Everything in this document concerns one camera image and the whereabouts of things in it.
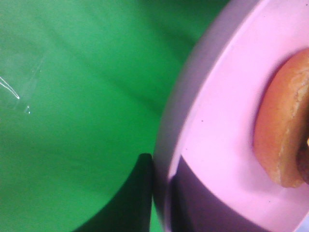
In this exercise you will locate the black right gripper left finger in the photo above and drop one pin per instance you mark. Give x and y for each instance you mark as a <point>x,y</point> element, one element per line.
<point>129,210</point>

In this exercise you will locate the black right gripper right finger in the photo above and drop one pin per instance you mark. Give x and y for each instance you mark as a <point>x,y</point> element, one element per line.
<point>194,208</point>

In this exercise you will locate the pink round plate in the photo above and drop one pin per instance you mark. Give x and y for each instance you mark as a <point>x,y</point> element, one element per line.
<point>210,116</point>

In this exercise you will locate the burger with lettuce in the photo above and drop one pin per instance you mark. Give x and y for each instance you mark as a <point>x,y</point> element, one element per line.
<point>282,124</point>

